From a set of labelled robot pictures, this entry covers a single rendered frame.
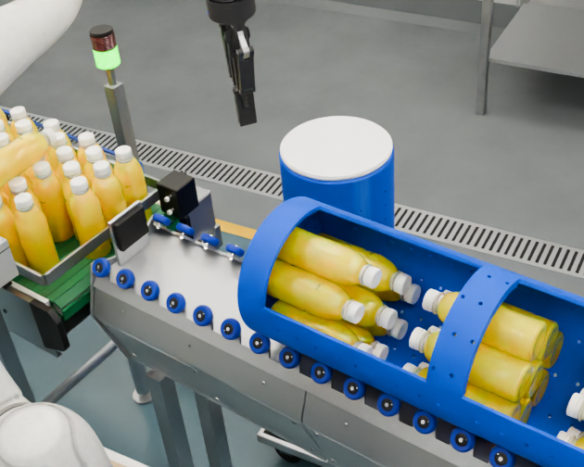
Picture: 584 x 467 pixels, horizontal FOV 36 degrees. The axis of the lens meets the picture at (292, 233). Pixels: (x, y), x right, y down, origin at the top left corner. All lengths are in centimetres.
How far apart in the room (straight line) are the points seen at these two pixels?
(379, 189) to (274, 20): 321
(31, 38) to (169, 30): 425
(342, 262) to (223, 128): 274
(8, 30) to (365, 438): 104
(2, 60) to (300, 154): 123
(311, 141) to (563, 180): 188
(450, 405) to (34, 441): 66
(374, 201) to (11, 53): 127
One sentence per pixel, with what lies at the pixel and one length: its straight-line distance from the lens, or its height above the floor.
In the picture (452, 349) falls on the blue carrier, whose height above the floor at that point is 118.
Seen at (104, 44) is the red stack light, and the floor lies 123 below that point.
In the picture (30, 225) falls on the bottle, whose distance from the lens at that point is 209.
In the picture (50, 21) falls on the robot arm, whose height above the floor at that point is 180.
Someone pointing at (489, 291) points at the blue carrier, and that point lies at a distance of 150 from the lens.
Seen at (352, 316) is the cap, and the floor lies 112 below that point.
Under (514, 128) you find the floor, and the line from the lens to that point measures 423.
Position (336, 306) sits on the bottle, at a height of 113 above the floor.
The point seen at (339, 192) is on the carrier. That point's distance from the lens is 211.
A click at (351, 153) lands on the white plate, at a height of 104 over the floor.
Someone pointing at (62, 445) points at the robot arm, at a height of 127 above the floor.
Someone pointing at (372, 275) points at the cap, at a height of 117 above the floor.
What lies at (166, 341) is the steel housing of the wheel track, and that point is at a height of 86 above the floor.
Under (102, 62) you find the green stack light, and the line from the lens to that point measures 241.
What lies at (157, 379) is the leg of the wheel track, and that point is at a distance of 224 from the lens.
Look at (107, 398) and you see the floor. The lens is 309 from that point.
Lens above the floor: 224
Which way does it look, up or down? 39 degrees down
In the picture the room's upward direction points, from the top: 5 degrees counter-clockwise
